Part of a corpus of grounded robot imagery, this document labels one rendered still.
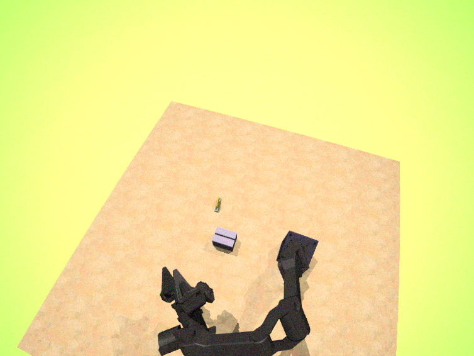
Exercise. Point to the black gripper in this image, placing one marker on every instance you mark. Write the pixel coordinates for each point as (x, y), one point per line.
(176, 288)

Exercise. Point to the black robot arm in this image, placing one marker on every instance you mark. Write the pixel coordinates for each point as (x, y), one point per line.
(199, 340)

